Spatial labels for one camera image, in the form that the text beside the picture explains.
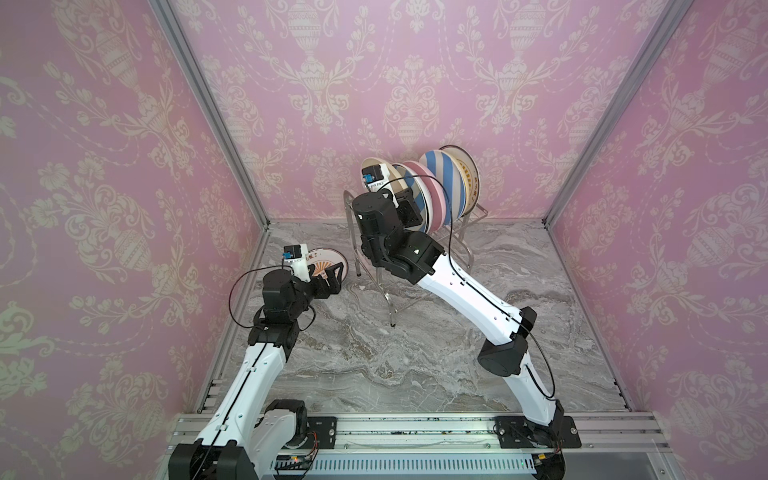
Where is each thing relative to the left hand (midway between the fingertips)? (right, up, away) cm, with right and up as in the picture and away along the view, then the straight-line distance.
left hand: (330, 267), depth 79 cm
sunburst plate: (-9, +1, +31) cm, 32 cm away
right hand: (+21, +17, -12) cm, 30 cm away
